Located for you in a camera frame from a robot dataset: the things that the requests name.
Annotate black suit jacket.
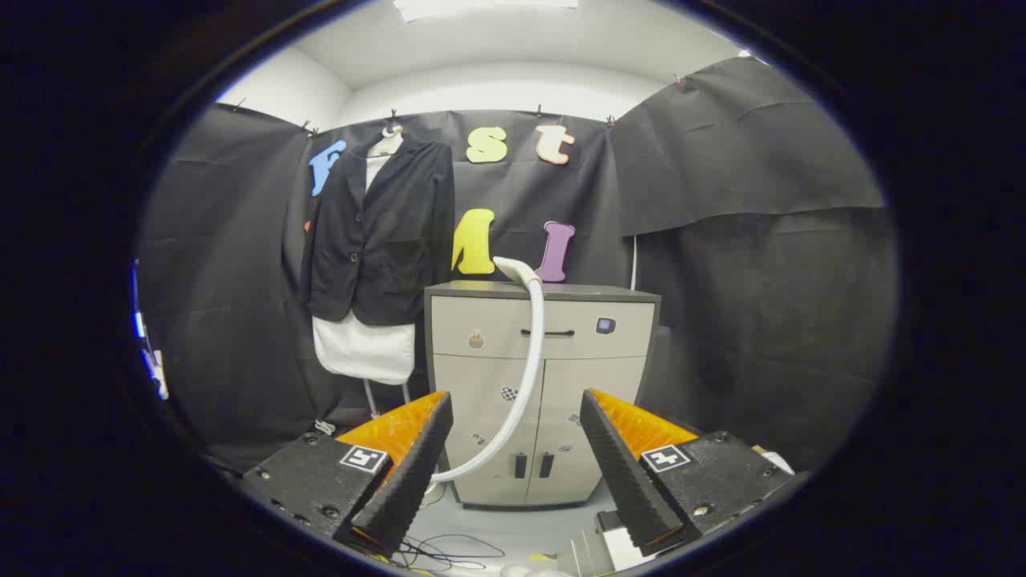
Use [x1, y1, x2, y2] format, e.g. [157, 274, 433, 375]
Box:
[301, 132, 456, 327]

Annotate white garment steamer head hose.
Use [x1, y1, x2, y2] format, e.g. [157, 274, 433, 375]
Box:
[429, 255, 546, 484]

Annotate black backdrop cloth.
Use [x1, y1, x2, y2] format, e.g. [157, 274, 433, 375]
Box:
[136, 56, 899, 474]

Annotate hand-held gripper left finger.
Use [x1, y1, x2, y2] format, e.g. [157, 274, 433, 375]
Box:
[240, 390, 454, 558]

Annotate white steamer stand poles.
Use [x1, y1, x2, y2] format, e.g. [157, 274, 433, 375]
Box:
[365, 379, 411, 419]

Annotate ceiling light panel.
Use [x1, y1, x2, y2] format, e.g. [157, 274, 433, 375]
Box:
[393, 0, 580, 22]

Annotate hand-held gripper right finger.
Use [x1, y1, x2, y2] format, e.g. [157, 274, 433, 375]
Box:
[580, 389, 798, 558]

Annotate black cables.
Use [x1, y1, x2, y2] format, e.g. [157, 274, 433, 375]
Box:
[393, 533, 507, 574]

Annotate grey cabinet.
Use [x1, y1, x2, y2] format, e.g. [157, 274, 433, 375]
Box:
[423, 280, 662, 510]

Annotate white grey box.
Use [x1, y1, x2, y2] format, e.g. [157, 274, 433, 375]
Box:
[561, 509, 666, 574]

